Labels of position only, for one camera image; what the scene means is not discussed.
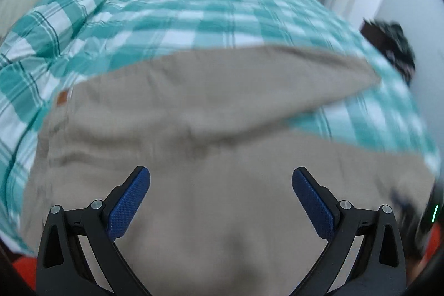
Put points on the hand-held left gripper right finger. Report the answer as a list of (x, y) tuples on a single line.
[(312, 202)]

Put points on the beige pants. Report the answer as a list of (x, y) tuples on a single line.
[(208, 91)]

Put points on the green white plaid bedsheet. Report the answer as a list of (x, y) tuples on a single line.
[(173, 11)]

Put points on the orange object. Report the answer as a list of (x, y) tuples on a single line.
[(435, 245), (24, 273)]

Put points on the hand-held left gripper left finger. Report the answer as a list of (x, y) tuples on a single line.
[(130, 202)]

